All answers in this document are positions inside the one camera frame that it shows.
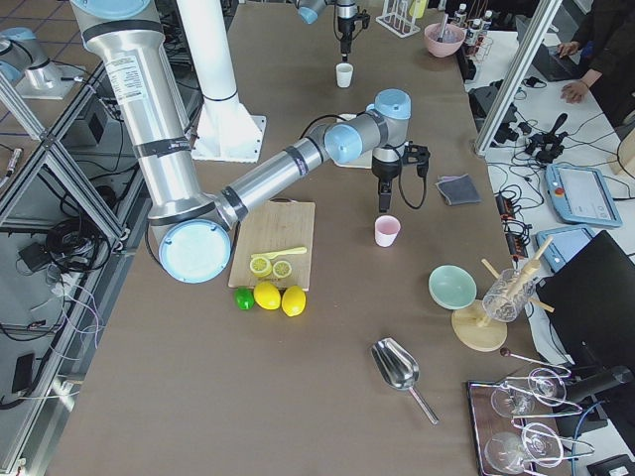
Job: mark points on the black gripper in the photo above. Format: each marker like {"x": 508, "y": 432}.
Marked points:
{"x": 343, "y": 22}
{"x": 384, "y": 172}

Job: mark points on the cream cup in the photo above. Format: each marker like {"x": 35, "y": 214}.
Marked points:
{"x": 344, "y": 73}

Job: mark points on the pink cup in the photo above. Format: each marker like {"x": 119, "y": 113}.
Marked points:
{"x": 386, "y": 230}

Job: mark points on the beige rabbit tray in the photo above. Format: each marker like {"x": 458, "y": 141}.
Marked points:
{"x": 364, "y": 161}

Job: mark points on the black glass tray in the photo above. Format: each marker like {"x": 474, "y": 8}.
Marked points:
{"x": 547, "y": 448}

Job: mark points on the grey folded cloth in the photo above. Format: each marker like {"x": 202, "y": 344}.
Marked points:
{"x": 458, "y": 190}

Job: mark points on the yellow cup on rack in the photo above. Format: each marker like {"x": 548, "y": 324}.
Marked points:
{"x": 418, "y": 8}

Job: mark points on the yellow plastic knife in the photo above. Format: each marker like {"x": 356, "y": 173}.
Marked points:
{"x": 279, "y": 253}

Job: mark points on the pink bowl with ice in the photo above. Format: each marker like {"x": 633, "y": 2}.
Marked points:
{"x": 447, "y": 44}

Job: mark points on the metal muddler stick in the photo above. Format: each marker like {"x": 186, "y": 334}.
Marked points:
{"x": 442, "y": 26}

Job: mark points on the wooden cutting board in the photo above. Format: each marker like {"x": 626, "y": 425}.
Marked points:
{"x": 275, "y": 226}

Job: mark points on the green bowl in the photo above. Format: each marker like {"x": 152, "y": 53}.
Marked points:
{"x": 452, "y": 287}

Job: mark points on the black power strip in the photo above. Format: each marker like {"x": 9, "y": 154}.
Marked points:
{"x": 515, "y": 231}

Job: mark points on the lemon slice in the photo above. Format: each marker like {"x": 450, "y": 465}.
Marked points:
{"x": 260, "y": 267}
{"x": 282, "y": 269}

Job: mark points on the whole lemon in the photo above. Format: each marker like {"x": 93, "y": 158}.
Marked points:
{"x": 294, "y": 301}
{"x": 267, "y": 296}

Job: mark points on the clear glass on stand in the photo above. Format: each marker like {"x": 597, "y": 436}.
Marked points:
{"x": 506, "y": 298}

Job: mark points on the wooden stand with base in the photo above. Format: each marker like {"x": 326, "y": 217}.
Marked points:
{"x": 478, "y": 331}

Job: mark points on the metal scoop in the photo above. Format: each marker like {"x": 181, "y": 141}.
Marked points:
{"x": 400, "y": 371}

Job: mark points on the green lime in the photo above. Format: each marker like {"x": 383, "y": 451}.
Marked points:
{"x": 244, "y": 298}

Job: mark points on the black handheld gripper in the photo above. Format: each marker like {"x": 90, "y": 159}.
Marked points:
{"x": 545, "y": 147}

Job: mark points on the blue teach pendant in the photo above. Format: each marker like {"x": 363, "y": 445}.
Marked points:
{"x": 581, "y": 196}

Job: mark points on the wine glass on rack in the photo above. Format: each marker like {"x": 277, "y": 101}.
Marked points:
{"x": 512, "y": 402}

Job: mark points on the white wire cup rack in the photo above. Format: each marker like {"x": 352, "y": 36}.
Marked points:
{"x": 396, "y": 19}

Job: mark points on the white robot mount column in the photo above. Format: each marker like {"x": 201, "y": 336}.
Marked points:
{"x": 225, "y": 130}

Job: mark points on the aluminium frame post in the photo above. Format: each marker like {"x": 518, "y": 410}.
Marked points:
{"x": 538, "y": 27}

